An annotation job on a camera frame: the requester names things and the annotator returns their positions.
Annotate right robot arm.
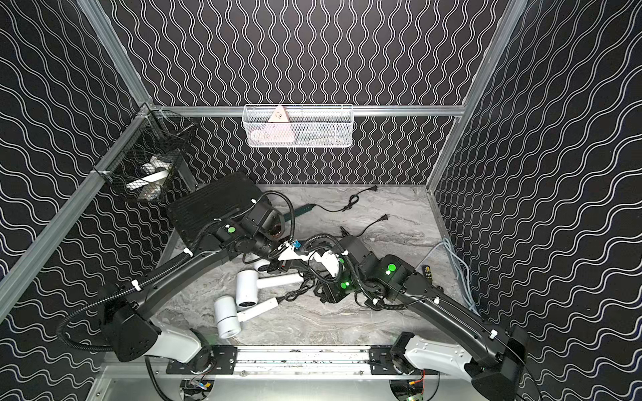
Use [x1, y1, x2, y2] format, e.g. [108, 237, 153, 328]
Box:
[302, 234, 528, 400]

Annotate black plastic tool case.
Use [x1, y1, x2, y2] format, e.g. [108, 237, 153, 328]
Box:
[167, 172, 262, 245]

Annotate white items in basket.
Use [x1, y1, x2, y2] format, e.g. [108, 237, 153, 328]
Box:
[125, 155, 173, 202]

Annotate green dryer black cable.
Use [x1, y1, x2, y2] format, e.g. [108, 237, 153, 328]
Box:
[315, 184, 380, 214]

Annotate white hair dryer middle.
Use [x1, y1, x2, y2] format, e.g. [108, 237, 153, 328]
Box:
[236, 270, 304, 308]

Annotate white hair dryer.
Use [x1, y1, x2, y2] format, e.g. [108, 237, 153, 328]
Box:
[236, 270, 304, 308]
[214, 296, 279, 339]

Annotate clear wall basket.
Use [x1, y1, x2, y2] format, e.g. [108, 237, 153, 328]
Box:
[242, 104, 354, 149]

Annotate white hair dryer lower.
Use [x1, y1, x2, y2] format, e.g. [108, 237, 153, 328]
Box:
[214, 296, 279, 339]

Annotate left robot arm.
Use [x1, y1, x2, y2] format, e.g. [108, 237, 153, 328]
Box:
[56, 191, 296, 364]

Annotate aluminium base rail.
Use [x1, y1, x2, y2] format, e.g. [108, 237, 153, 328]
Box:
[102, 344, 452, 378]

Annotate yellow black screwdriver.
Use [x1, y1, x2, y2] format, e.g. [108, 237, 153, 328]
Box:
[421, 265, 433, 284]

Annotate black wire basket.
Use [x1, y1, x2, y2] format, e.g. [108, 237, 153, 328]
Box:
[95, 109, 198, 203]

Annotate pink triangular card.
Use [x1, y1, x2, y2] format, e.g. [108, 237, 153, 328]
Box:
[252, 105, 295, 145]

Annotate green hair dryer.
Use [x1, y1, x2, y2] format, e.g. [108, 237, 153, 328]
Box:
[278, 203, 316, 236]

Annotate grey power strip cord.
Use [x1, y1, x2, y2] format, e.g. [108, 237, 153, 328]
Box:
[415, 237, 483, 314]

